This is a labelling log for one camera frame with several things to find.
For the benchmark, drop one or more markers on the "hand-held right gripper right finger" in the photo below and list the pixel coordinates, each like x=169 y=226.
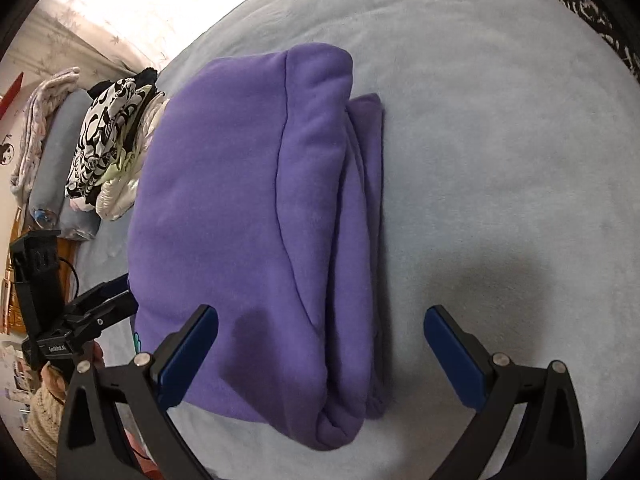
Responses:
x=455 y=355

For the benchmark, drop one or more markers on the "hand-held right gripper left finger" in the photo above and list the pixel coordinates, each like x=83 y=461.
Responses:
x=187 y=355

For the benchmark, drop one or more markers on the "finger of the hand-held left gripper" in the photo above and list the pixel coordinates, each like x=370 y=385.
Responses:
x=107 y=315
x=100 y=290

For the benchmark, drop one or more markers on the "purple zip hoodie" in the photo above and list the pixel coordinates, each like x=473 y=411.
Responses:
x=225 y=210

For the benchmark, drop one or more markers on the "person's left hand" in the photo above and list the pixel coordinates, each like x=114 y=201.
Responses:
x=55 y=377

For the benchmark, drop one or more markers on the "orange wooden headboard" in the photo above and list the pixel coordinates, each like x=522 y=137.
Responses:
x=67 y=280

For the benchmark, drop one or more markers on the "small blue plush doll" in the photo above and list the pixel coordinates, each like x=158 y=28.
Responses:
x=45 y=217

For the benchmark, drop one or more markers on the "pink cloth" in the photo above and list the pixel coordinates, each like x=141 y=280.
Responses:
x=140 y=452

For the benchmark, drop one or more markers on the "folded grey-blue quilt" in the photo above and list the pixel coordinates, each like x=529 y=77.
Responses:
x=60 y=160

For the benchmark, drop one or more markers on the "white lavender patterned blanket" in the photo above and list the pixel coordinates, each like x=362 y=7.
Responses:
x=32 y=125

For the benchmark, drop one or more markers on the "bed with grey-blue cover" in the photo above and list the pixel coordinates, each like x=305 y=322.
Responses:
x=500 y=160

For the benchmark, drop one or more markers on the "white patterned curtain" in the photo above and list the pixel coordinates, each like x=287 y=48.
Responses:
x=100 y=50

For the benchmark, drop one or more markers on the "black and white patterned cloth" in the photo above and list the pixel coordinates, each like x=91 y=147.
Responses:
x=600 y=25

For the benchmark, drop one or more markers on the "cartoon face wall sticker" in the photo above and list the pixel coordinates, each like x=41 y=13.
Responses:
x=6 y=155

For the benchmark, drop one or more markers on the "red wall decoration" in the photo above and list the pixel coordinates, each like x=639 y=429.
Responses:
x=12 y=95

